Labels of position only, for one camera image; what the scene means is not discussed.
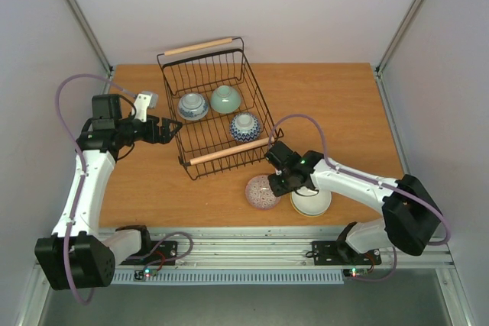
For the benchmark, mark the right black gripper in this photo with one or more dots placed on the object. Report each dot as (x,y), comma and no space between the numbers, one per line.
(280,183)

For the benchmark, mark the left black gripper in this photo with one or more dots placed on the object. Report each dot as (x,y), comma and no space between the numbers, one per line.
(165,137)

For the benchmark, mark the blue floral bowl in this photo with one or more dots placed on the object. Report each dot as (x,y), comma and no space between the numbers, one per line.
(193,107)

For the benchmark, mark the red patterned bowl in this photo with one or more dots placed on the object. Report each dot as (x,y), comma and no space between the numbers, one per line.
(245,127)

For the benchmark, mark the celadon green bowl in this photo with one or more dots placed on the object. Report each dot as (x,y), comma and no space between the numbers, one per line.
(225,100)

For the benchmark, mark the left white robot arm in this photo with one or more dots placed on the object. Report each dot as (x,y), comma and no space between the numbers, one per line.
(73,256)

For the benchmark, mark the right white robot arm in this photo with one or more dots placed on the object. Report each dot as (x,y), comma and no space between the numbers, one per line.
(410,216)

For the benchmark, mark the pink patterned bowl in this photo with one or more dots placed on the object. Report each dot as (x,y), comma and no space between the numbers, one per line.
(259,194)

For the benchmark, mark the white yellow bowl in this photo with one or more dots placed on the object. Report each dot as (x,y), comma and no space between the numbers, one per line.
(311,203)

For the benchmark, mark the right controller board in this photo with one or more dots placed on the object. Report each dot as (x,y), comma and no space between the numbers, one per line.
(356,272)

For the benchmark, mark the controller board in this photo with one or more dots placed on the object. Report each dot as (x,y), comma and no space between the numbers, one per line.
(356,272)
(147,273)

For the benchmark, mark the left controller board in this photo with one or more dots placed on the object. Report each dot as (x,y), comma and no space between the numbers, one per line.
(147,273)

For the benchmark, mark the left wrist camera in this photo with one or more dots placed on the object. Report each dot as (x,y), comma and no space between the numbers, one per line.
(144,101)

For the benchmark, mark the black wire dish rack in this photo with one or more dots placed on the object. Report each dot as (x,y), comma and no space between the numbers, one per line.
(206,146)

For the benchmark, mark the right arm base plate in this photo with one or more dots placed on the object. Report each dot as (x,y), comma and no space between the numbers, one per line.
(332,252)

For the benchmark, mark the aluminium rail frame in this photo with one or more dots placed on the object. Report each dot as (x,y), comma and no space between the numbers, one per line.
(276,248)

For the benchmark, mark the grey slotted cable duct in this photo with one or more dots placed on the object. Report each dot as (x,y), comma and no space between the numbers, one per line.
(229,277)

